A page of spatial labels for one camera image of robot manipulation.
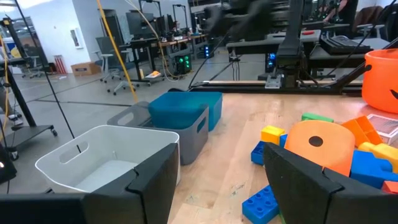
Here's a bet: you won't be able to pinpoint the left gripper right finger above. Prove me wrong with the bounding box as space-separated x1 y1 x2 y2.
263 142 398 224

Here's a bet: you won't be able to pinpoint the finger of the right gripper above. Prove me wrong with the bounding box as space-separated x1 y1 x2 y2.
233 0 274 40
203 4 233 34

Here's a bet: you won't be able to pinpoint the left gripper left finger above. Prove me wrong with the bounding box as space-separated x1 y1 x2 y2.
81 142 180 224

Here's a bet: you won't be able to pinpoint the blue studded toy brick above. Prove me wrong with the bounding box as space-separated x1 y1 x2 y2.
241 185 280 224
251 141 267 166

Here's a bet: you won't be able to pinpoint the orange foam die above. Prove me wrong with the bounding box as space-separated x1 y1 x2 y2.
284 120 356 177

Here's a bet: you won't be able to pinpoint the large blue toy block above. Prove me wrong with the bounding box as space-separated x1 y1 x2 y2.
350 150 398 190

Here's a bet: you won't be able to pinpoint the yellow toy block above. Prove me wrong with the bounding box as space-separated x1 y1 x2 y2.
358 141 398 174
261 125 286 146

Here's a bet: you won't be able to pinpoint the green toy block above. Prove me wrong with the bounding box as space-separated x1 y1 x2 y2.
301 112 335 123

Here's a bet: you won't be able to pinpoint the red toy block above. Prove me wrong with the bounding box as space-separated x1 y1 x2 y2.
381 180 398 195

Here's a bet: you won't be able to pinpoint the orange toy block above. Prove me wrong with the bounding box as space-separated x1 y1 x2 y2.
341 115 384 147

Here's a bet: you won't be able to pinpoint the patterned back playing card deck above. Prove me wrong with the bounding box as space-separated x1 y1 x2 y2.
366 113 398 146

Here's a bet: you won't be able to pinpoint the computer tower blue lights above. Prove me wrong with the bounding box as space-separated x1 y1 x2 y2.
266 52 277 74

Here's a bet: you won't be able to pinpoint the computer tower green lights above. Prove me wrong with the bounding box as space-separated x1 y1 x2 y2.
174 53 193 75

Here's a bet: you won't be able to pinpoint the grey plastic bin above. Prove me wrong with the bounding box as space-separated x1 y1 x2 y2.
106 101 210 166

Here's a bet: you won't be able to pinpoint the white plastic bin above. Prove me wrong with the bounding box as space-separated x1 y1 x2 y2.
35 124 181 194

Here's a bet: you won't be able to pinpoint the teal plastic bin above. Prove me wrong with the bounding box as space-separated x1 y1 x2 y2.
148 91 223 132

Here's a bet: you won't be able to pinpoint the black office desk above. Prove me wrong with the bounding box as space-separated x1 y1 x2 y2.
119 34 208 86

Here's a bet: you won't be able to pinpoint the black flat case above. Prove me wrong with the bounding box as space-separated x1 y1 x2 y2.
319 35 374 55

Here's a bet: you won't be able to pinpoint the person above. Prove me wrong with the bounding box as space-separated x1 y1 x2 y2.
323 0 358 40

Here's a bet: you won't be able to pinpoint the grey mesh office chair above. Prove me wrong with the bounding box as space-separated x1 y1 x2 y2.
95 36 137 96

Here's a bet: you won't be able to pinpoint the cardboard box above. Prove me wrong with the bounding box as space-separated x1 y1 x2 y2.
70 61 102 77

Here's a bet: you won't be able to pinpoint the orange pumpkin bucket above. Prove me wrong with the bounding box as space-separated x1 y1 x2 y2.
361 49 398 114

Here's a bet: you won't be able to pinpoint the black rolling stand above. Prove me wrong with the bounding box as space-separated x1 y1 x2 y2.
0 17 58 161

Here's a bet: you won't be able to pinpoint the black aluminium table frame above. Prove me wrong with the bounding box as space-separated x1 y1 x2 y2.
189 37 398 96

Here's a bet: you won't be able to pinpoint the yellow hanging cable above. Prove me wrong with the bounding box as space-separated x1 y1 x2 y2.
95 0 139 103

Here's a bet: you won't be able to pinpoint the framed wall picture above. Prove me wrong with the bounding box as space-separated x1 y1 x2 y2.
70 27 84 50

